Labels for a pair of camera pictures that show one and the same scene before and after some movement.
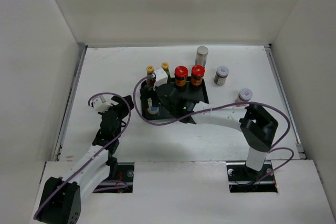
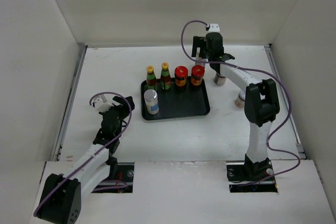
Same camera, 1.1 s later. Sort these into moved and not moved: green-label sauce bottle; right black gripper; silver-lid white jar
Moved: right black gripper
Not moved: silver-lid white jar; green-label sauce bottle
